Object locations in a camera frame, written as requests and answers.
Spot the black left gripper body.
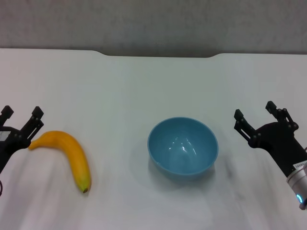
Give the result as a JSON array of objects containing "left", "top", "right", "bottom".
[{"left": 0, "top": 126, "right": 32, "bottom": 175}]

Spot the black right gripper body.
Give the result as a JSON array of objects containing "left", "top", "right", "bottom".
[{"left": 254, "top": 122, "right": 307, "bottom": 178}]

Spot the yellow banana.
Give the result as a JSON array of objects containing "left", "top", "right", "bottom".
[{"left": 28, "top": 130, "right": 92, "bottom": 194}]

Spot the blue bowl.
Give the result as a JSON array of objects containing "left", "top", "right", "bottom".
[{"left": 147, "top": 116, "right": 219, "bottom": 182}]

